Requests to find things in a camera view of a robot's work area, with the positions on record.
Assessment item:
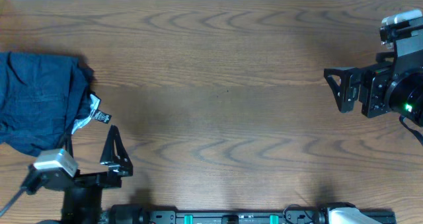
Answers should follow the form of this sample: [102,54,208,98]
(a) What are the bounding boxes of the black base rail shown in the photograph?
[98,209,397,224]

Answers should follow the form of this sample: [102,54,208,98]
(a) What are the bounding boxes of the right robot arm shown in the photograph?
[324,36,422,142]

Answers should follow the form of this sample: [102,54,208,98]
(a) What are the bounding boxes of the dark navy folded garment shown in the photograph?
[62,64,95,155]

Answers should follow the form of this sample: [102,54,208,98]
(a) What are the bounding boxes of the blue denim shorts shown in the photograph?
[1,52,84,157]

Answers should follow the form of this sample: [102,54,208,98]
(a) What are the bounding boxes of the black clothing label tag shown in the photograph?
[92,109,112,124]

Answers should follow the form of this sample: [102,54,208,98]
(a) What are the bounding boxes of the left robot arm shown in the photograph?
[42,125,149,224]

